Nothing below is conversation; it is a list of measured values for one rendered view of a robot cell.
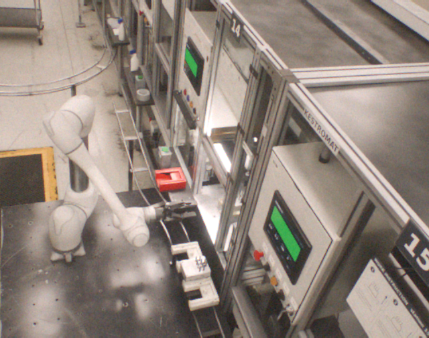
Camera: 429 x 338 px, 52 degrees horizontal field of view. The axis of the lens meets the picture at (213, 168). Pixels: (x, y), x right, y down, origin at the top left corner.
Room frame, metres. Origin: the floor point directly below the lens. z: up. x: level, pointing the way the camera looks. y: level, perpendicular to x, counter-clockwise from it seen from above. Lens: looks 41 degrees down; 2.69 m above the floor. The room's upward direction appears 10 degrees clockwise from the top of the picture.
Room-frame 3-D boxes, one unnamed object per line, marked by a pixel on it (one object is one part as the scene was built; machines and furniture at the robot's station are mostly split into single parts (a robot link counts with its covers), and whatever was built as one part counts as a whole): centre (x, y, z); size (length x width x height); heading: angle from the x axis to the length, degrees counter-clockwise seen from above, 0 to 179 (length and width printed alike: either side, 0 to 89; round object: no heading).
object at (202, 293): (1.31, 0.00, 0.84); 0.36 x 0.14 x 0.10; 26
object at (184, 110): (2.00, 0.22, 1.37); 0.36 x 0.04 x 0.04; 26
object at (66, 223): (1.48, 0.72, 0.85); 0.18 x 0.16 x 0.22; 175
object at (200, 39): (2.06, 0.09, 1.60); 0.42 x 0.29 x 0.46; 26
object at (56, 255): (1.45, 0.71, 0.71); 0.22 x 0.18 x 0.06; 26
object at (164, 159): (2.03, 0.30, 0.97); 0.08 x 0.08 x 0.12; 26
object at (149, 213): (1.51, 0.28, 1.00); 0.09 x 0.06 x 0.09; 26
